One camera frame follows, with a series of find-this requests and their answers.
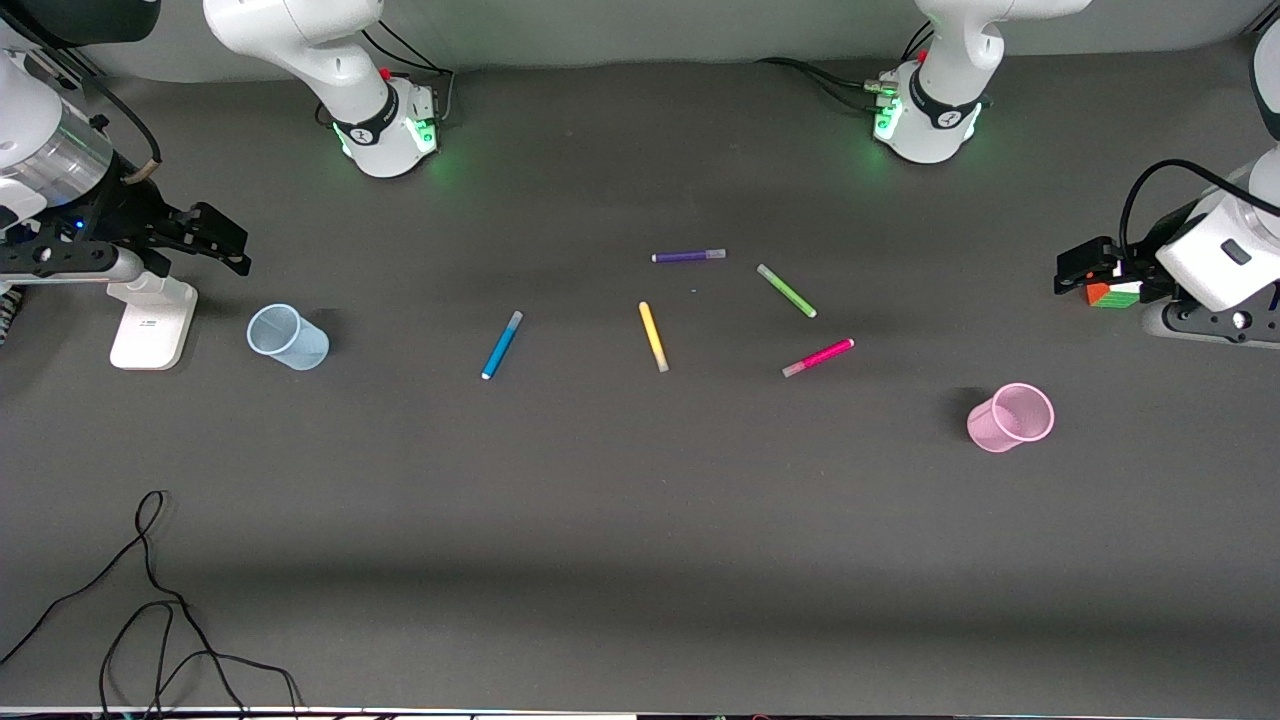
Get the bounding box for yellow marker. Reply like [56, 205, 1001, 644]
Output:
[638, 301, 670, 374]

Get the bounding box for blue marker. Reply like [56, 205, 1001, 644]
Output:
[481, 310, 524, 381]

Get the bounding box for white plastic stand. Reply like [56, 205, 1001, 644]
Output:
[109, 275, 199, 372]

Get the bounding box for aluminium frame rail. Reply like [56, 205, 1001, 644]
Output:
[0, 20, 103, 83]

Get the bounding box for translucent pink cup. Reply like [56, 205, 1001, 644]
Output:
[966, 382, 1056, 454]

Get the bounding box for green marker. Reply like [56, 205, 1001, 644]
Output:
[756, 263, 818, 320]

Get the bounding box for black left arm base cables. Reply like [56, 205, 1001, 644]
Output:
[754, 22, 937, 113]

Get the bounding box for translucent blue cup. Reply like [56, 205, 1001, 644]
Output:
[246, 303, 330, 372]

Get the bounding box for pink marker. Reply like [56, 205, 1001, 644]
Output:
[782, 338, 856, 379]

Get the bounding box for thin black loose cable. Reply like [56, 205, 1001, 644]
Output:
[0, 489, 302, 717]

